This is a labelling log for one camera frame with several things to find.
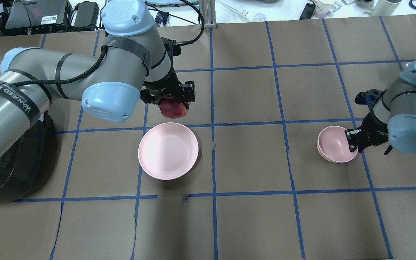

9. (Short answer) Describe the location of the red apple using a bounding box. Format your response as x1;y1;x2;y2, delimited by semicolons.
159;98;188;119

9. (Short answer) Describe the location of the pink bowl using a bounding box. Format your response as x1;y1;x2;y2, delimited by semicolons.
316;126;357;164

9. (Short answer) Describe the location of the pink plate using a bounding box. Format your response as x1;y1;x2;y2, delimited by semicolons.
138;123;199;180

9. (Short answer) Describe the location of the black power adapter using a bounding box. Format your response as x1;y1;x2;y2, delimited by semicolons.
71;1;99;31

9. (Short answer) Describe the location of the black computer box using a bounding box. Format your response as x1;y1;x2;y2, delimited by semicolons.
5;0;72;30

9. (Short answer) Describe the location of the dark grey rice cooker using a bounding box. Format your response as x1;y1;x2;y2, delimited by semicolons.
0;112;54;203

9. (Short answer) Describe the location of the aluminium frame post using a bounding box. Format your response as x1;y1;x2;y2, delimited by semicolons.
199;0;217;29

